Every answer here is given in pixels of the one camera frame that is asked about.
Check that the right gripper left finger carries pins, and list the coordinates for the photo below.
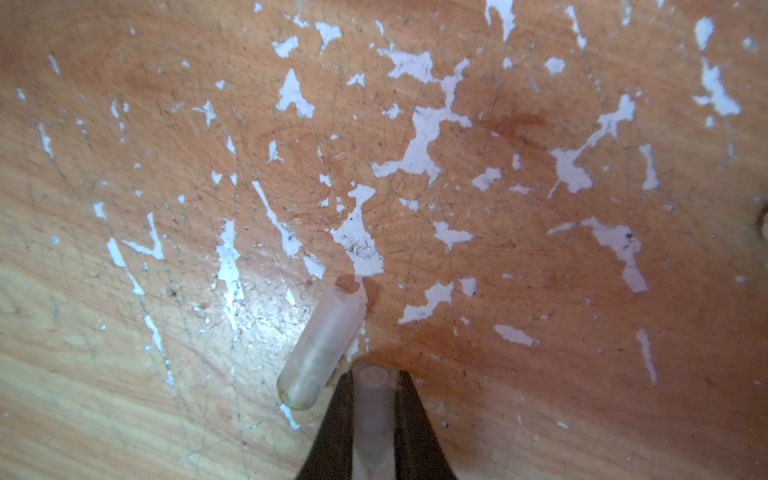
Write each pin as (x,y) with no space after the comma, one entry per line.
(330,456)

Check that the clear pen cap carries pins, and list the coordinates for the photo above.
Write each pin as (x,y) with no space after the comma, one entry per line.
(374,423)
(334,323)

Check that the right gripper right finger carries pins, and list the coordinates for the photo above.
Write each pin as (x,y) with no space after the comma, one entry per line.
(417,451)

